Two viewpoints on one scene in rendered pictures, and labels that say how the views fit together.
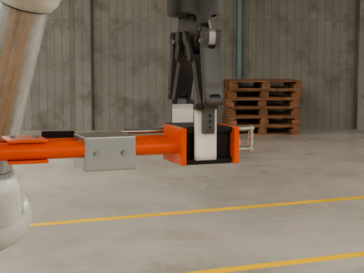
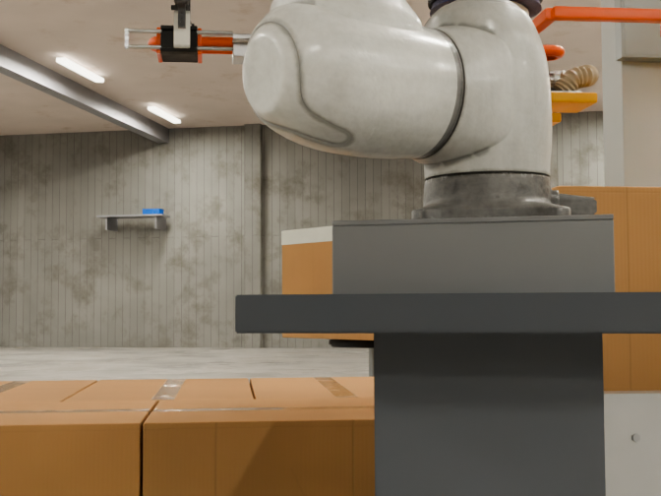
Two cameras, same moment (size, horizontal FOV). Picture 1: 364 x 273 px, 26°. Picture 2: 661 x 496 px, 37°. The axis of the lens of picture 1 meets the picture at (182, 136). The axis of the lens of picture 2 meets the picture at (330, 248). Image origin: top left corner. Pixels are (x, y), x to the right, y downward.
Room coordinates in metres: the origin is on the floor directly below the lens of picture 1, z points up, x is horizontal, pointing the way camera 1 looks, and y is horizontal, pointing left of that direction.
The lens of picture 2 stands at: (2.81, 0.69, 0.74)
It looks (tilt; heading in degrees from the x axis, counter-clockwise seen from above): 3 degrees up; 194
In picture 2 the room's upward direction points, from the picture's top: straight up
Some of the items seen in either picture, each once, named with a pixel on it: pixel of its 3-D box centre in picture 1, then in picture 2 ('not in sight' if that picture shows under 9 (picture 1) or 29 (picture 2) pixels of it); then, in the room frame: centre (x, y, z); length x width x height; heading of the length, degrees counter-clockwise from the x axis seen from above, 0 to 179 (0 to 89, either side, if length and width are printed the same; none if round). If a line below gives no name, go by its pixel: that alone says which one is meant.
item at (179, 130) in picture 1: (200, 143); (179, 45); (1.08, -0.03, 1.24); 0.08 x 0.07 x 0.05; 111
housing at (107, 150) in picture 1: (104, 150); (250, 49); (1.04, 0.10, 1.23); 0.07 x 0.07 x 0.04; 21
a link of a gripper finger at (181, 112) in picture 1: (182, 128); (181, 29); (1.13, 0.00, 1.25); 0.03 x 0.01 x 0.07; 110
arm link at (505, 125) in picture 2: not in sight; (478, 90); (1.60, 0.59, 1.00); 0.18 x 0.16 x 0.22; 137
